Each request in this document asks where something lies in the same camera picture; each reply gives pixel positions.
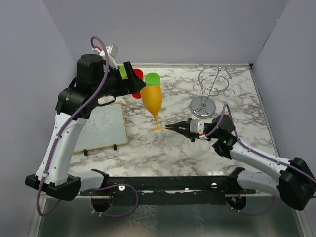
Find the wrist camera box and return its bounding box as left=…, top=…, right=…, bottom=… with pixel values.
left=190, top=120, right=207, bottom=140
left=92, top=44, right=118, bottom=69

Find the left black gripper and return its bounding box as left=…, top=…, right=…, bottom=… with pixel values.
left=94, top=61, right=146, bottom=99

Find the small framed whiteboard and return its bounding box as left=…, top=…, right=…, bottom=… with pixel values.
left=74, top=103, right=128, bottom=153

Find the green wine glass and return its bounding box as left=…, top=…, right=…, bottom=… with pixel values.
left=145, top=72, right=160, bottom=86
left=118, top=65, right=128, bottom=80

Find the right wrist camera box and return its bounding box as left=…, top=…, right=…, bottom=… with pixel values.
left=190, top=120, right=207, bottom=140

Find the black front mounting rail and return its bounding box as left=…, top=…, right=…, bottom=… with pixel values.
left=81, top=176, right=255, bottom=206

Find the orange plastic wine glass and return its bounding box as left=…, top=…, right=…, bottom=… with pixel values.
left=140, top=85, right=165, bottom=131

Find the chrome wire glass rack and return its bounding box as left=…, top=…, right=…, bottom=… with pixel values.
left=189, top=65, right=236, bottom=119

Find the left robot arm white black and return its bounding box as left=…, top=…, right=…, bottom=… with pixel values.
left=25, top=54, right=146, bottom=201

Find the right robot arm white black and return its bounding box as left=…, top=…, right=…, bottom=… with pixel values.
left=166, top=115, right=316, bottom=211

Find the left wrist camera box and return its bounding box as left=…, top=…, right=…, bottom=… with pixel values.
left=92, top=44, right=118, bottom=69

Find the red plastic wine glass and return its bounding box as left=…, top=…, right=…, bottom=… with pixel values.
left=132, top=69, right=144, bottom=99

